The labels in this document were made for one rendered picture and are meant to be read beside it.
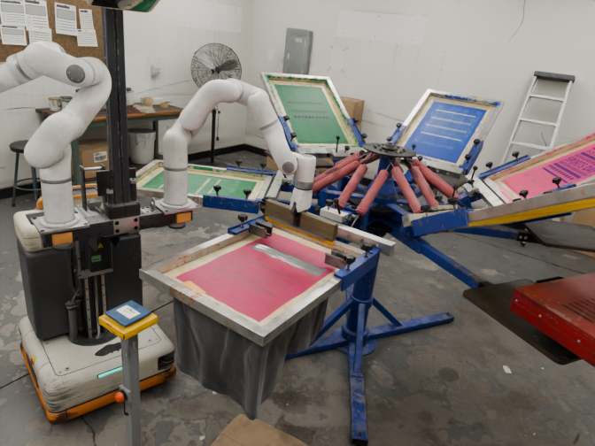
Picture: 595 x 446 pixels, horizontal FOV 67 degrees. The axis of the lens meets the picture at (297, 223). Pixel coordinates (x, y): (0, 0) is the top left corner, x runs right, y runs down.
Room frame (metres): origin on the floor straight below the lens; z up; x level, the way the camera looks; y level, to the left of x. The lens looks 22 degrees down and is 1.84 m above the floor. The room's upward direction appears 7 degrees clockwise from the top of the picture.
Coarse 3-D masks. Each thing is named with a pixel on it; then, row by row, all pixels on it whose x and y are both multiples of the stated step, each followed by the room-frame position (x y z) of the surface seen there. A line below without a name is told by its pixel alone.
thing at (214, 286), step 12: (264, 240) 1.88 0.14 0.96; (276, 240) 1.89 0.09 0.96; (288, 240) 1.91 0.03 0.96; (228, 252) 1.71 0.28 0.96; (240, 252) 1.73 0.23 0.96; (252, 252) 1.74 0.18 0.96; (288, 252) 1.78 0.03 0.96; (216, 264) 1.60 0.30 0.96; (180, 276) 1.47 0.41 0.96; (192, 276) 1.48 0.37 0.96; (204, 276) 1.49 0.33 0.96; (216, 276) 1.50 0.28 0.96; (204, 288) 1.41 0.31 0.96; (216, 288) 1.42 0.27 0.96; (228, 288) 1.43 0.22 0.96
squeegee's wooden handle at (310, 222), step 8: (272, 200) 1.87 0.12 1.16; (272, 208) 1.84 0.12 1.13; (280, 208) 1.82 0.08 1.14; (288, 208) 1.80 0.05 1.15; (272, 216) 1.84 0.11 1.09; (280, 216) 1.82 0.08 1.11; (288, 216) 1.80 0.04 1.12; (304, 216) 1.76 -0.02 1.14; (312, 216) 1.74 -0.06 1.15; (304, 224) 1.75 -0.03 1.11; (312, 224) 1.73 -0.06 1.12; (320, 224) 1.71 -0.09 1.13; (328, 224) 1.69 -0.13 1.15; (336, 224) 1.69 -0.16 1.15; (320, 232) 1.71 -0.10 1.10; (328, 232) 1.69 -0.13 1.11; (336, 232) 1.70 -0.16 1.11; (328, 240) 1.68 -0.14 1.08
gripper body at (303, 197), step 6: (294, 192) 1.75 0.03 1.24; (300, 192) 1.74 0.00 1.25; (306, 192) 1.76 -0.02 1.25; (312, 192) 1.81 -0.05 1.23; (294, 198) 1.75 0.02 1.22; (300, 198) 1.74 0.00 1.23; (306, 198) 1.77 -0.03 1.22; (300, 204) 1.74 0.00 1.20; (306, 204) 1.78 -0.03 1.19; (300, 210) 1.75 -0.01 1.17
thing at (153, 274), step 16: (272, 224) 2.04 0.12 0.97; (224, 240) 1.76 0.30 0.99; (176, 256) 1.56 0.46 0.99; (192, 256) 1.60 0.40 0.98; (144, 272) 1.42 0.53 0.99; (160, 272) 1.47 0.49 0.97; (160, 288) 1.37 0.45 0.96; (176, 288) 1.33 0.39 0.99; (320, 288) 1.44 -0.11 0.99; (336, 288) 1.50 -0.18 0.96; (192, 304) 1.28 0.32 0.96; (208, 304) 1.26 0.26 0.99; (304, 304) 1.32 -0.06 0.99; (224, 320) 1.21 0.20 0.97; (240, 320) 1.19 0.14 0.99; (272, 320) 1.21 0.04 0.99; (288, 320) 1.23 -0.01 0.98; (256, 336) 1.14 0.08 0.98; (272, 336) 1.16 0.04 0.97
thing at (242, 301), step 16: (304, 256) 1.76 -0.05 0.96; (320, 256) 1.78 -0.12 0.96; (288, 272) 1.60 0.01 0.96; (304, 272) 1.62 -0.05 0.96; (240, 288) 1.43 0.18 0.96; (288, 288) 1.47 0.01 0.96; (304, 288) 1.49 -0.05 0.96; (240, 304) 1.33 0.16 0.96; (256, 304) 1.34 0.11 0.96; (272, 304) 1.35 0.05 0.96
